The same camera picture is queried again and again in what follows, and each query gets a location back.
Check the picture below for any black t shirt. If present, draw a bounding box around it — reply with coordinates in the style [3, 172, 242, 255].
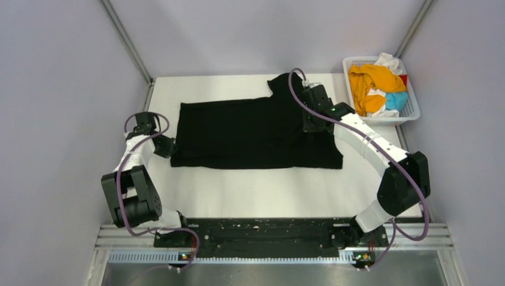
[170, 73, 343, 170]

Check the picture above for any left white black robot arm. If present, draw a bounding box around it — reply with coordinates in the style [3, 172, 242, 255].
[101, 111, 191, 246]

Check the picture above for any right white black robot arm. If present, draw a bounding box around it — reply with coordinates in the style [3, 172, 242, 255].
[297, 80, 431, 245]

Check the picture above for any yellow t shirt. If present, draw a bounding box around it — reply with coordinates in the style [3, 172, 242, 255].
[348, 64, 407, 117]

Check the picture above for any blue t shirt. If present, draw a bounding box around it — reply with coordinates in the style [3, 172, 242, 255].
[385, 91, 409, 111]

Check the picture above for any white t shirt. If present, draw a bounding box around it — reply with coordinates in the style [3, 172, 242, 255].
[367, 52, 405, 118]

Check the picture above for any red t shirt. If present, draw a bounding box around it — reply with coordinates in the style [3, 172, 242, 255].
[399, 74, 408, 87]

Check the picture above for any white plastic laundry basket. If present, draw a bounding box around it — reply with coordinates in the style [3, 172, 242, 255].
[342, 56, 420, 125]

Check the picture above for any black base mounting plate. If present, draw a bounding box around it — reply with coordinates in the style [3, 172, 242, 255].
[154, 218, 388, 259]

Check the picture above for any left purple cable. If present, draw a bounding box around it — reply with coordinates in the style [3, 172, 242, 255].
[115, 111, 201, 273]

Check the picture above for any purple cable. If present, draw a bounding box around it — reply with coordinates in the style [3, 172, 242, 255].
[288, 68, 431, 271]
[115, 111, 201, 273]

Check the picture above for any left aluminium corner post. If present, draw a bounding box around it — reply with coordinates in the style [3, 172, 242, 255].
[98, 0, 153, 86]

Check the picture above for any aluminium corner post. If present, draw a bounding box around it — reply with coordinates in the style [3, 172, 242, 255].
[394, 0, 438, 58]
[98, 0, 153, 86]

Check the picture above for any right aluminium corner post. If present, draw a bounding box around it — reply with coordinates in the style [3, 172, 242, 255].
[394, 0, 438, 58]

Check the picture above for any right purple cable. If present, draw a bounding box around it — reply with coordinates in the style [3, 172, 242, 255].
[288, 68, 431, 271]

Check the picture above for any aluminium front frame rail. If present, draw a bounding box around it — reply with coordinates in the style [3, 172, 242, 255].
[94, 223, 454, 251]

